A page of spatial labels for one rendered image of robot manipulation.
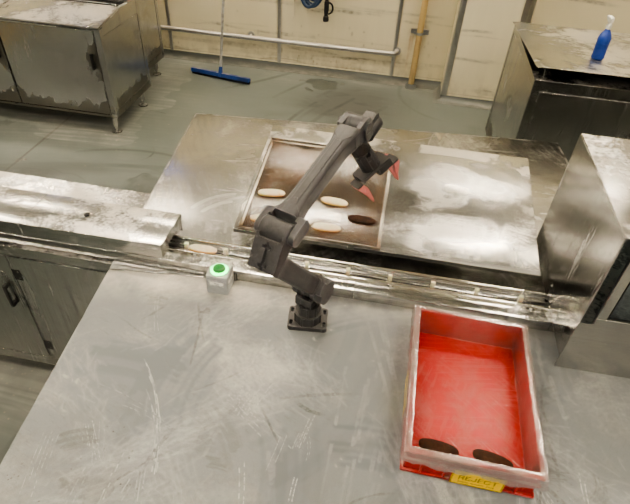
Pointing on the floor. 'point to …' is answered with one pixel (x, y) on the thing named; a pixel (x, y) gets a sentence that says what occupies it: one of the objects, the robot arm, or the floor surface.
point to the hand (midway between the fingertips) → (384, 188)
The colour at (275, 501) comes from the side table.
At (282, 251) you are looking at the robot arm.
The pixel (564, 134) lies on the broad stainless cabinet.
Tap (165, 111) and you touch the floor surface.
